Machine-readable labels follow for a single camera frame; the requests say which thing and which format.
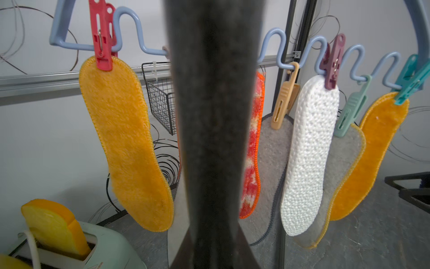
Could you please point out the black garment rack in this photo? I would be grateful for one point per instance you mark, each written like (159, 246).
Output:
(213, 49)

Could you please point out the grey felt yellow-edged insole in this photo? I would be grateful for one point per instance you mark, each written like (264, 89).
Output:
(344, 154)

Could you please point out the orange fuzzy insole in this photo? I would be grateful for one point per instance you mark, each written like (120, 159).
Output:
(379, 125)
(119, 112)

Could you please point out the light blue clip hanger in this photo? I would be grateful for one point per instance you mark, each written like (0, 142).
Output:
(417, 11)

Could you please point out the red white patterned insole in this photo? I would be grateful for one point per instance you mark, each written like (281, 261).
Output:
(252, 185)

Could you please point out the tan clothespin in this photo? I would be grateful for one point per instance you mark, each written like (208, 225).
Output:
(284, 96)

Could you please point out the white knitted insole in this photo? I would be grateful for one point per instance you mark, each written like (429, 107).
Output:
(315, 118)

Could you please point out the purple clothespin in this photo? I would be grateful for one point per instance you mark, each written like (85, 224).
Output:
(332, 60)

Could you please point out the mint green clothespin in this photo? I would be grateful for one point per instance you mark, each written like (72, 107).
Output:
(353, 106)

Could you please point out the mint green toaster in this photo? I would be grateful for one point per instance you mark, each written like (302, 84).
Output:
(109, 250)

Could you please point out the red clothespin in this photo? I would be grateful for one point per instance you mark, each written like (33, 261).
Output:
(103, 33)

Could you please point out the teal clothespin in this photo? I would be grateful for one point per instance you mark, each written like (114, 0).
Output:
(410, 79)

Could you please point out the yellow toast slice leaning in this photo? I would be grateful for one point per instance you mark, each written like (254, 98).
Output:
(8, 262)

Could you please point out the black wire wall basket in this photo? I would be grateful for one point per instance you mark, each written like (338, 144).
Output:
(160, 91)

